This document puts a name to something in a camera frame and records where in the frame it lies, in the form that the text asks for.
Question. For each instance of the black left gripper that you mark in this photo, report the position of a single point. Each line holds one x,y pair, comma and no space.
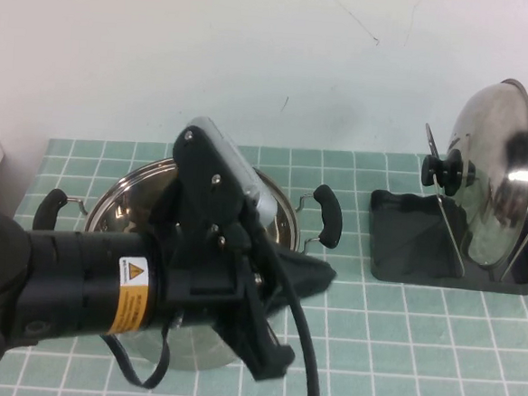
203,284

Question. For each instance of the steel pot lid black knob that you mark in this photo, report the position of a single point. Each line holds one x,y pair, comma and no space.
489,146

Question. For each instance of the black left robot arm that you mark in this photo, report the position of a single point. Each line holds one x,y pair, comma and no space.
59,274

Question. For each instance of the green tile pattern tablecloth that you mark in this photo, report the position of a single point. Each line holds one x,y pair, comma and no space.
416,353

